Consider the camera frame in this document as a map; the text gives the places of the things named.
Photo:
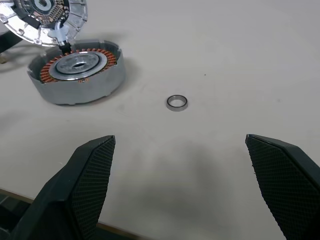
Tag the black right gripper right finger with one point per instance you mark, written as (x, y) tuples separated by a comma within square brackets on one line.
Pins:
[(287, 187)]

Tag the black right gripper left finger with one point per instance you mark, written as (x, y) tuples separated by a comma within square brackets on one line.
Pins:
[(62, 200)]

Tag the round silver metal disc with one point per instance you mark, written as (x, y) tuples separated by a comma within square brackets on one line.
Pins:
[(75, 17)]

